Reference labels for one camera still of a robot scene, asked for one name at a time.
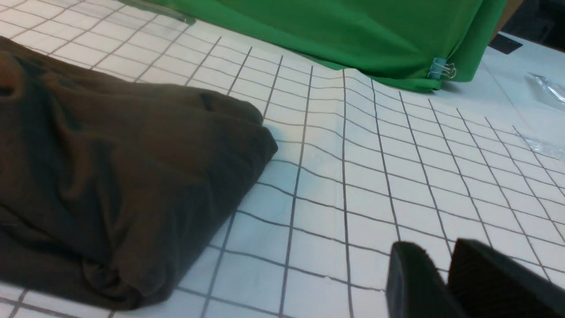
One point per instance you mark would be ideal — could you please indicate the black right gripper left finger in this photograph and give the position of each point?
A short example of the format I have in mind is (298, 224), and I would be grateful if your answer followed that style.
(414, 288)

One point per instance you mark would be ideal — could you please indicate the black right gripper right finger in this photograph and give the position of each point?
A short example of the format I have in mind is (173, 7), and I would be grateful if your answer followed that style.
(489, 284)

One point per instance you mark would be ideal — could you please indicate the gray long-sleeve shirt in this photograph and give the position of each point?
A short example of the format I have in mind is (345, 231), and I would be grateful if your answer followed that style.
(110, 190)

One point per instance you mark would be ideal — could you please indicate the clear plastic wrap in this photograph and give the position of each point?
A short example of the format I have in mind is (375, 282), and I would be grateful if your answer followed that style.
(547, 112)

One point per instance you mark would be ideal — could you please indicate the green backdrop cloth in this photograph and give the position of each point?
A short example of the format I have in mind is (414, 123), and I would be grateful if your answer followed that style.
(391, 41)

